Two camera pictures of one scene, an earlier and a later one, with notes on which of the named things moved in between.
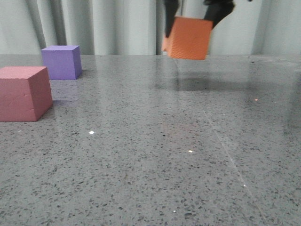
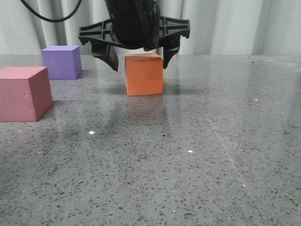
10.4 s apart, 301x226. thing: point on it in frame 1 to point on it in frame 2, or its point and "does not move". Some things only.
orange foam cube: x=188 y=38 to x=144 y=73
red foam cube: x=25 y=93 does not move
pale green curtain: x=139 y=27 does not move
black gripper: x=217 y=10 to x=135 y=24
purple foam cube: x=64 y=62 does not move
